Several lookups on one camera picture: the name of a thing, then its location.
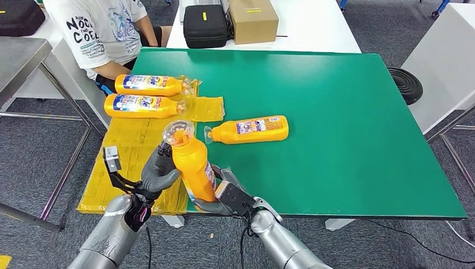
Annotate large black carrying case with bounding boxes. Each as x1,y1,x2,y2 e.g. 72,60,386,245
0,0,46,37

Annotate brown cardboard box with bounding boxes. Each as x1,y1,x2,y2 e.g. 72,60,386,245
227,0,279,45

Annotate blue trolley frame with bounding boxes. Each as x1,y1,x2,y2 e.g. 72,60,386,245
419,0,450,18

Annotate yellow plastic sheet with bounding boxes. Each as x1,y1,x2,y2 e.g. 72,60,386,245
77,76,226,216

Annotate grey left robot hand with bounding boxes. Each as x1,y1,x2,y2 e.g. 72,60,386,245
140,142,181,194

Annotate white floor cable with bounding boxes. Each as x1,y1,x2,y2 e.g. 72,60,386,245
444,220,475,249

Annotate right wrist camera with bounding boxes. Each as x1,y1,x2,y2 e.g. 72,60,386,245
214,180,257,218

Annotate black ribbed round disc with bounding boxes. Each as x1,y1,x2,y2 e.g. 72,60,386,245
386,67,424,106

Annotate black carrying case yellow tag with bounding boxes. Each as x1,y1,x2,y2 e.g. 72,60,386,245
183,4,229,49

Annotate person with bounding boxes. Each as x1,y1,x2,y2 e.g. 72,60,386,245
43,0,173,95

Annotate black floor cable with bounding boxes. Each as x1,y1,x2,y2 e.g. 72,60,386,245
361,219,475,265

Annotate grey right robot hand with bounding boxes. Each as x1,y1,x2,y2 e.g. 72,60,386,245
193,164,246,217

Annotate long white table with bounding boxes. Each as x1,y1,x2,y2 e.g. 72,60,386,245
167,0,362,54

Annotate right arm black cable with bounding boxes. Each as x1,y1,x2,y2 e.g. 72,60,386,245
239,207,260,269

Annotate yellow detergent bottle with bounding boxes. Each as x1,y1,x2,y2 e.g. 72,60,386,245
114,73,192,98
162,119,220,204
204,115,290,145
104,93,187,119

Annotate white table foot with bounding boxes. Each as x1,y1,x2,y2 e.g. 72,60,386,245
160,215,185,229
325,218,358,231

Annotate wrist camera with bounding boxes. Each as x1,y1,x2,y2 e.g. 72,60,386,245
103,146,160,201
214,180,257,218

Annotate white table steel legs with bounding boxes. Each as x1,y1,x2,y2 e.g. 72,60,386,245
401,3,475,197

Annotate white panel table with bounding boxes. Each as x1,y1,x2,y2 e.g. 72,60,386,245
0,0,120,130

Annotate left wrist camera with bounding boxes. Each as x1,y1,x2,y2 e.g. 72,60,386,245
103,146,160,201

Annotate silver laptop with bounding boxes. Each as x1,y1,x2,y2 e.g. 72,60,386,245
179,0,231,22

